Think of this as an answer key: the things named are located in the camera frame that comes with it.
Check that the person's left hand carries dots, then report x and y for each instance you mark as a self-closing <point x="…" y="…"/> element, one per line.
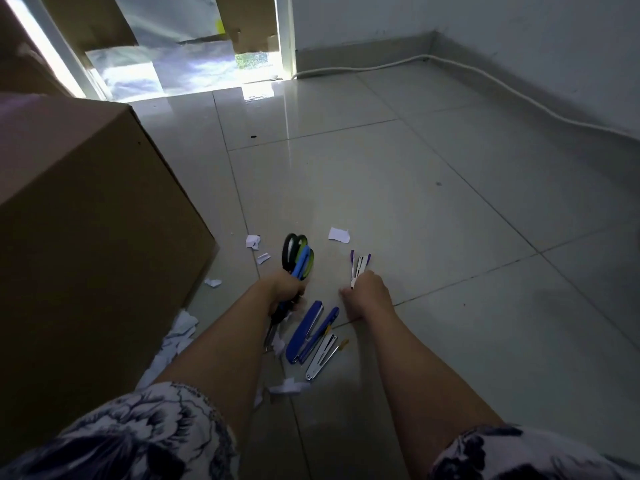
<point x="285" y="294"/>

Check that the person's right hand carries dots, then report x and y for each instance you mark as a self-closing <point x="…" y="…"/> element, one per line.
<point x="370" y="297"/>

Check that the purple and white stapler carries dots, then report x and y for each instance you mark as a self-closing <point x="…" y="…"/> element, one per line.
<point x="356" y="267"/>

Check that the blue utility knife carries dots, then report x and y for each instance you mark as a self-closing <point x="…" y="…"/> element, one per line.
<point x="301" y="264"/>

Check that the blue stapler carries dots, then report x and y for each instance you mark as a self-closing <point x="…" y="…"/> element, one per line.
<point x="305" y="329"/>

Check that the silver stapler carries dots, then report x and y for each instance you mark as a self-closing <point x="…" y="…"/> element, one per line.
<point x="320" y="359"/>

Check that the pile of white paper scraps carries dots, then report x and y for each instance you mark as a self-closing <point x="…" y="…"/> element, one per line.
<point x="172" y="339"/>

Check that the brown cardboard box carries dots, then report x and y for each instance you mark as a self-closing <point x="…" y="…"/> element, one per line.
<point x="22" y="54"/>
<point x="90" y="234"/>

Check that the person's left forearm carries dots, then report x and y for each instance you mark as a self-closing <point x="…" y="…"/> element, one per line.
<point x="225" y="364"/>

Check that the person's right forearm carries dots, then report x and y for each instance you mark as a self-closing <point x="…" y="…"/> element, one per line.
<point x="425" y="379"/>

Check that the brown cardboard sheet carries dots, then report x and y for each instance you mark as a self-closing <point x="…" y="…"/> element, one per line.
<point x="250" y="22"/>
<point x="90" y="19"/>

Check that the yellow sticky note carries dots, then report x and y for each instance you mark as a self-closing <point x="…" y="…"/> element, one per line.
<point x="220" y="26"/>

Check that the flattened brown cardboard box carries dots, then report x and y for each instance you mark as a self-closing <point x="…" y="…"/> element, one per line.
<point x="22" y="54"/>

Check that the white door frame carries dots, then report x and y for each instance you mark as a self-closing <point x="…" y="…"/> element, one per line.
<point x="50" y="49"/>
<point x="286" y="34"/>

